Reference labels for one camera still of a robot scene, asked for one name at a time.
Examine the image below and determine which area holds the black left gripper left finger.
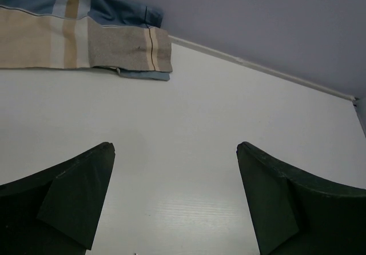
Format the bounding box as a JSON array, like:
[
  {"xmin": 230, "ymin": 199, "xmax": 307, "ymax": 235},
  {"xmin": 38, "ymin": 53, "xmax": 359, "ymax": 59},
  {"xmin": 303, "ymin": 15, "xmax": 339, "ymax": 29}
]
[{"xmin": 1, "ymin": 142, "xmax": 116, "ymax": 254}]

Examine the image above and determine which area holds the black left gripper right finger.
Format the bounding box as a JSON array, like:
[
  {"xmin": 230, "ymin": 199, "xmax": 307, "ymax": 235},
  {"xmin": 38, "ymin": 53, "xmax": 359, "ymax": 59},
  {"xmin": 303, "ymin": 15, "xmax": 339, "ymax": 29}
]
[{"xmin": 237, "ymin": 142, "xmax": 365, "ymax": 254}]

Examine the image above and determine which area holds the blue beige plaid cloth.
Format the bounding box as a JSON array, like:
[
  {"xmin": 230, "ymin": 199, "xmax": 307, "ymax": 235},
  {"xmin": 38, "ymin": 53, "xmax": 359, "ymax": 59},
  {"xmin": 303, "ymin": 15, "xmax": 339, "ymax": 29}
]
[{"xmin": 1, "ymin": 0, "xmax": 172, "ymax": 81}]

